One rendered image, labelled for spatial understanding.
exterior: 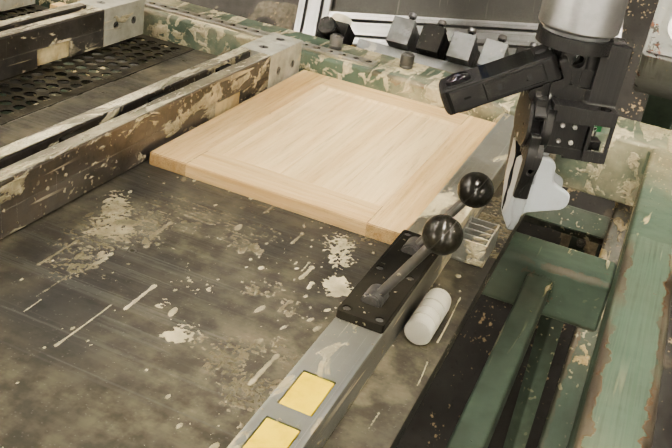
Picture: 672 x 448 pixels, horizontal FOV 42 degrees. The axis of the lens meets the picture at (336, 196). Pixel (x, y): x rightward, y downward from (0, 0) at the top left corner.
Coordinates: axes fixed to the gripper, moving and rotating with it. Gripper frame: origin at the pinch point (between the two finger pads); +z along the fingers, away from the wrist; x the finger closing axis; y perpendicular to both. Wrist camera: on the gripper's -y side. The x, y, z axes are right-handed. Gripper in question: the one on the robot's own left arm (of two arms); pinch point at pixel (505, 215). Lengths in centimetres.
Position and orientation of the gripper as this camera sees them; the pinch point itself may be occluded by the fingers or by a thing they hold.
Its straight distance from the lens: 91.5
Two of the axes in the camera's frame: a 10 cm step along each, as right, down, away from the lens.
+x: 0.6, -4.3, 9.0
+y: 9.9, 1.5, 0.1
